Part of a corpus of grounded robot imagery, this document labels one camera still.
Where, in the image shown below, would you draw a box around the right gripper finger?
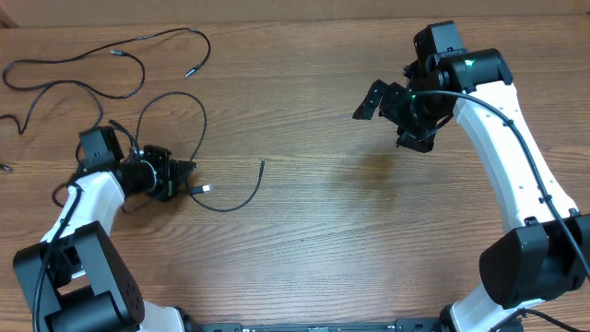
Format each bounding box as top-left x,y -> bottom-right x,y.
395,132 -> 434,153
352,79 -> 388,120

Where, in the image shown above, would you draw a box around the thin black cable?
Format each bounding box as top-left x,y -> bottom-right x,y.
0,80 -> 139,173

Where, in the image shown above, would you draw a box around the black cable silver plugs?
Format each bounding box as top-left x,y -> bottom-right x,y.
1,27 -> 212,101

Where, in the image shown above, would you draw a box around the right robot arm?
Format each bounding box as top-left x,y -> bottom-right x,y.
353,21 -> 589,331

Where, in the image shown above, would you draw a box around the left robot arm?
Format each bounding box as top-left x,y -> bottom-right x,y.
13,126 -> 201,332

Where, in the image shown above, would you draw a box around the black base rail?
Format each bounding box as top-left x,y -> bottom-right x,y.
186,318 -> 454,332

